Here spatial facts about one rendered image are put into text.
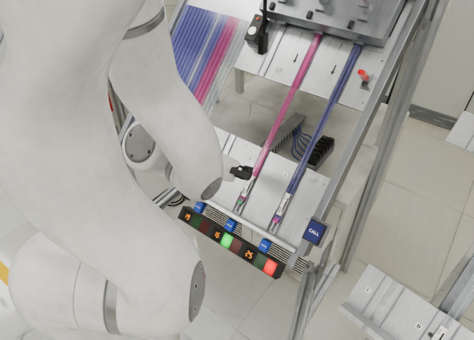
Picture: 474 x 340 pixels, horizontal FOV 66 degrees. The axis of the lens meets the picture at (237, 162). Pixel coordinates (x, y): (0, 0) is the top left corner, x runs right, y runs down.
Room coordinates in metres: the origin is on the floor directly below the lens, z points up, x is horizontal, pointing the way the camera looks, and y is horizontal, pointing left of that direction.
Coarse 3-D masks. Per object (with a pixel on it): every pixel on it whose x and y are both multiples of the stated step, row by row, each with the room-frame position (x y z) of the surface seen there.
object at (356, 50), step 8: (360, 48) 0.86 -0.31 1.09; (352, 56) 0.84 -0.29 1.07; (352, 64) 0.83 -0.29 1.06; (344, 72) 0.82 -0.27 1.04; (344, 80) 0.80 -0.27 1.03; (336, 88) 0.79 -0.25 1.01; (336, 96) 0.78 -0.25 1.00; (328, 104) 0.77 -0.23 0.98; (328, 112) 0.75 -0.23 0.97; (320, 120) 0.75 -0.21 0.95; (320, 128) 0.73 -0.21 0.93; (312, 136) 0.72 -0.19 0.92; (312, 144) 0.71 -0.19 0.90; (304, 160) 0.68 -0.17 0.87; (304, 168) 0.67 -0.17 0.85; (296, 176) 0.66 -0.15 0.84; (296, 184) 0.65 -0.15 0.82; (288, 192) 0.63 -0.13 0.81; (280, 216) 0.59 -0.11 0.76
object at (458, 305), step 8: (472, 280) 0.36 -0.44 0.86; (464, 288) 0.35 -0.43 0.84; (472, 288) 0.35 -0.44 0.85; (464, 296) 0.34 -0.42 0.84; (456, 304) 0.33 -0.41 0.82; (464, 304) 0.33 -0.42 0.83; (448, 312) 0.32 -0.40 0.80; (456, 312) 0.32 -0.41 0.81; (448, 320) 0.31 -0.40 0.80; (448, 328) 0.30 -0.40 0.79
